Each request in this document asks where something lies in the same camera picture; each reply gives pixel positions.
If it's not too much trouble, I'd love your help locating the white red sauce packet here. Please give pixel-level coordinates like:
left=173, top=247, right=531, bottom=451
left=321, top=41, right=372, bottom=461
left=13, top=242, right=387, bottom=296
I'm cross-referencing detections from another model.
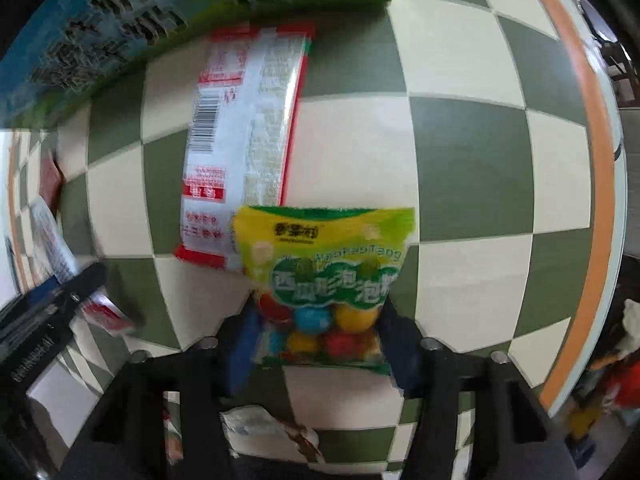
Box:
left=30, top=196, right=134, bottom=335

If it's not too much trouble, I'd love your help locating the open cardboard box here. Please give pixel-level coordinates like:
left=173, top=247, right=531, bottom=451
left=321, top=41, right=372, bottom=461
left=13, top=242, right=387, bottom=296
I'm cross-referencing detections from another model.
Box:
left=1, top=0, right=388, bottom=129

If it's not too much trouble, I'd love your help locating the long red white wrapper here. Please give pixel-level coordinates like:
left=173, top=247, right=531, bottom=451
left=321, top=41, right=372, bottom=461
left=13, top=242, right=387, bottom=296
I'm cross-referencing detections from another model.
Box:
left=175, top=23, right=314, bottom=271

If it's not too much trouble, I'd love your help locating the green gumball candy bag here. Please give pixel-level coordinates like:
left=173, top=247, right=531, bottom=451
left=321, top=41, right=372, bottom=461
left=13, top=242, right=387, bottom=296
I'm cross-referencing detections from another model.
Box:
left=232, top=206, right=416, bottom=375

